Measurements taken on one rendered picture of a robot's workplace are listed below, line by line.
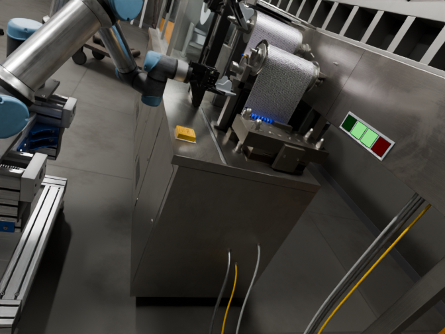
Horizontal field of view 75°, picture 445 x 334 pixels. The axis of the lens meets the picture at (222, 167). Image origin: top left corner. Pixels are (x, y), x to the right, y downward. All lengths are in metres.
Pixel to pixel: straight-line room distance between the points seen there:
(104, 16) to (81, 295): 1.25
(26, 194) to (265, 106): 0.93
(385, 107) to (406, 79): 0.10
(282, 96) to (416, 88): 0.49
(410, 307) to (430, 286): 0.10
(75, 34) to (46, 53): 0.08
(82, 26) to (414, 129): 0.97
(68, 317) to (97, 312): 0.12
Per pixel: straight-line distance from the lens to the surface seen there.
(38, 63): 0.82
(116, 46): 1.11
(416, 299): 1.20
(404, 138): 1.07
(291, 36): 1.52
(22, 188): 1.01
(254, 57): 1.26
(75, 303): 1.63
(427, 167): 1.01
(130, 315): 1.62
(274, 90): 1.28
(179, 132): 1.11
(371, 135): 1.14
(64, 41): 0.83
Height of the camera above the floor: 1.37
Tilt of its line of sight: 27 degrees down
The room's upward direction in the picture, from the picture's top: 25 degrees clockwise
